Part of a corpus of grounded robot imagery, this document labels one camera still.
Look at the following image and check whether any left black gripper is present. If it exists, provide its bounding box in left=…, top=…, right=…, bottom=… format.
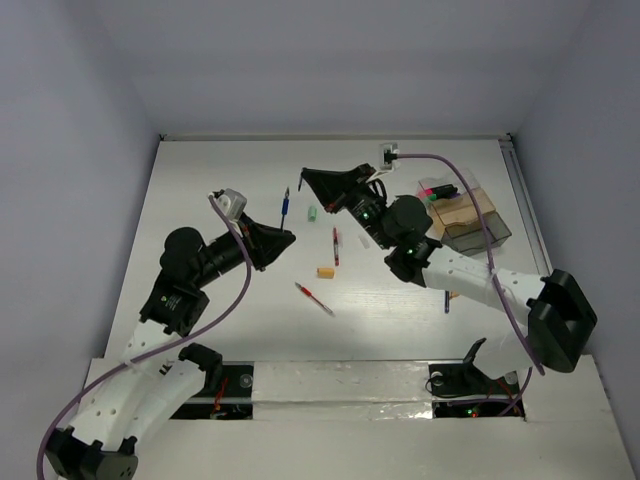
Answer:
left=193, top=212, right=295, bottom=288

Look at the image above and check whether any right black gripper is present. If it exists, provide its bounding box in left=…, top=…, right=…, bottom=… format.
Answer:
left=304, top=163, right=395, bottom=250

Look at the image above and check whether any blue gel pen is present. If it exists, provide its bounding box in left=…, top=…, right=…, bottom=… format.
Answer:
left=279, top=187, right=290, bottom=231

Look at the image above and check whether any red gel pen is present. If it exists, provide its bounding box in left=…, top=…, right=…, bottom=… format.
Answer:
left=294, top=282, right=335, bottom=317

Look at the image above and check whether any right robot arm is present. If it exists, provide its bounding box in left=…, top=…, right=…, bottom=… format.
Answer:
left=301, top=164, right=597, bottom=392

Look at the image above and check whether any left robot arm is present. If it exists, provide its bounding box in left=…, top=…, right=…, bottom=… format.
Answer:
left=44, top=215, right=296, bottom=479

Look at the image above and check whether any green highlighter cap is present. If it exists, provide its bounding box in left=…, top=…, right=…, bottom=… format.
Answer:
left=307, top=205, right=317, bottom=223

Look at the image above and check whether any red pen with clip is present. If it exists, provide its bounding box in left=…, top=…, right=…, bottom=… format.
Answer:
left=332, top=226, right=340, bottom=267

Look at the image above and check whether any white clear cap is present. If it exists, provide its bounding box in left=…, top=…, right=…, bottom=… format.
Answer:
left=358, top=235, right=370, bottom=249

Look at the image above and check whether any clear organizer container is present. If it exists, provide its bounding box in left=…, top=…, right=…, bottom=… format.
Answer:
left=416, top=168, right=512, bottom=256

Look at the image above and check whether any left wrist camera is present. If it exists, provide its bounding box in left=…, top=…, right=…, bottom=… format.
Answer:
left=208, top=188, right=247, bottom=222

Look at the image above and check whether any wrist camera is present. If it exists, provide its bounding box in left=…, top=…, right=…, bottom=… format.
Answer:
left=208, top=188, right=247, bottom=222
left=373, top=143, right=399, bottom=178

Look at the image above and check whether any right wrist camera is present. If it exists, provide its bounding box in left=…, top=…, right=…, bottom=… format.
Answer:
left=373, top=143, right=399, bottom=178

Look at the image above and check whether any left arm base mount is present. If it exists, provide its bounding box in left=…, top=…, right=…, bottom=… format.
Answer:
left=171, top=362, right=254, bottom=420

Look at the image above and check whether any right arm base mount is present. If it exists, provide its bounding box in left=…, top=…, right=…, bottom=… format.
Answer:
left=425, top=338, right=525, bottom=419

